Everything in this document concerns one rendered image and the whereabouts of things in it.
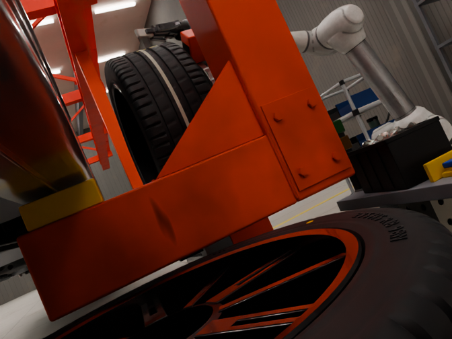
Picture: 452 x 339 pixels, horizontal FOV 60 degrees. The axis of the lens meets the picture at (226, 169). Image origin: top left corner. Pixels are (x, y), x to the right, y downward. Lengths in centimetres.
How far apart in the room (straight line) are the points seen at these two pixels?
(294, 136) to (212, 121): 18
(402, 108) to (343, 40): 39
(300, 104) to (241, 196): 25
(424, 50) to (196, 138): 472
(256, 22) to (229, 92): 18
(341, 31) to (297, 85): 91
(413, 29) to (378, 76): 360
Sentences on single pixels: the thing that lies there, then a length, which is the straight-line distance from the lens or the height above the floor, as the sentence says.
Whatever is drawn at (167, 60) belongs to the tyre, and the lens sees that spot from 123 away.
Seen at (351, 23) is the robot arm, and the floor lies 102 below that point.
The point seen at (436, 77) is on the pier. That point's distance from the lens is 536.
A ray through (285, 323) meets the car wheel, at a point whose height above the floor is 48.
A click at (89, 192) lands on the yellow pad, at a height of 71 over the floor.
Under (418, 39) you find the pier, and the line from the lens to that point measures 540.
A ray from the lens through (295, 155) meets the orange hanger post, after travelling 85.
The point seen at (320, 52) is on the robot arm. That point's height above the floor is 101.
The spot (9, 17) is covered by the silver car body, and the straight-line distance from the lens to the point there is 29.
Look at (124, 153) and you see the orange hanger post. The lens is 507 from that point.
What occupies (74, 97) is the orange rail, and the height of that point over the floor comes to 328.
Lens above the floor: 61
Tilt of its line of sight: 3 degrees up
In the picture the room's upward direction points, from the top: 24 degrees counter-clockwise
